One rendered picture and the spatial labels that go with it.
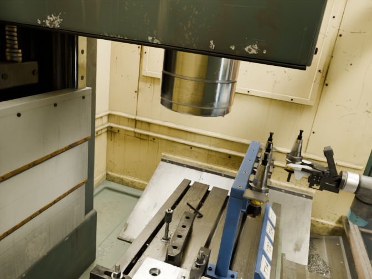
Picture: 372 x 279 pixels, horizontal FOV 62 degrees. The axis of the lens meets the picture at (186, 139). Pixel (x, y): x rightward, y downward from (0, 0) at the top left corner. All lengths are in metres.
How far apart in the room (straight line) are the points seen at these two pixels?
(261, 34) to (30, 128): 0.63
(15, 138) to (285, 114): 1.26
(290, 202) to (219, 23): 1.38
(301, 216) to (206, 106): 1.24
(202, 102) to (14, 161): 0.51
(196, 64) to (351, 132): 1.24
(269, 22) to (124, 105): 1.50
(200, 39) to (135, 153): 1.51
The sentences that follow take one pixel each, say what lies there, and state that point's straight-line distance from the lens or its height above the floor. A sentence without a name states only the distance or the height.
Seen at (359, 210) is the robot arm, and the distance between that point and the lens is 1.36.
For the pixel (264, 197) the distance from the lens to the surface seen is 0.92.
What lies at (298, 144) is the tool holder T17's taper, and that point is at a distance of 1.25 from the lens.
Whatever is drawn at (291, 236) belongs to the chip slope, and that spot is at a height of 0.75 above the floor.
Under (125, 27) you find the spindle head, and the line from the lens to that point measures 0.59.
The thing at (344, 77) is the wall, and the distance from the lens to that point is 1.67.
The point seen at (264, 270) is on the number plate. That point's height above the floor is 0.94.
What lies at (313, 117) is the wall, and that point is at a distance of 1.69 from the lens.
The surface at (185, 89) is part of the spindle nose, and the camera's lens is 0.59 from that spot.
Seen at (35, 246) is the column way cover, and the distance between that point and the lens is 1.10.
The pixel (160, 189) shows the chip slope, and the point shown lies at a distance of 1.77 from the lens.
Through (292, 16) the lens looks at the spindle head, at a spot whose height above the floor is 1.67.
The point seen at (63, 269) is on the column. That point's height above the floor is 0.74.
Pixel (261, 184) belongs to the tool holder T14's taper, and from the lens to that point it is 0.95.
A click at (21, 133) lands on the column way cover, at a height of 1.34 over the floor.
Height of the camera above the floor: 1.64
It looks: 20 degrees down
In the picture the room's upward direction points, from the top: 7 degrees clockwise
